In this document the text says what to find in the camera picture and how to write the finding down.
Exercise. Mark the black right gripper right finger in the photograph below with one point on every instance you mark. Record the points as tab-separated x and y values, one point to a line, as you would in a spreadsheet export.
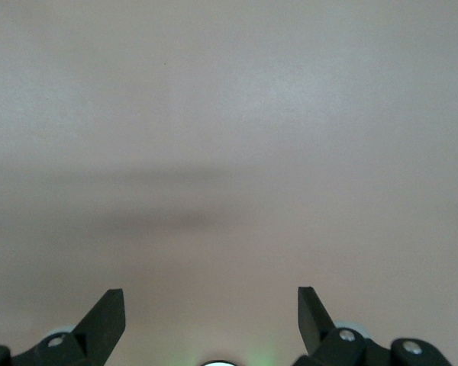
313	324

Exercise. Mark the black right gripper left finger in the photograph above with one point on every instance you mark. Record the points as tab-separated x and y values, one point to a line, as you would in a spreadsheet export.
107	320

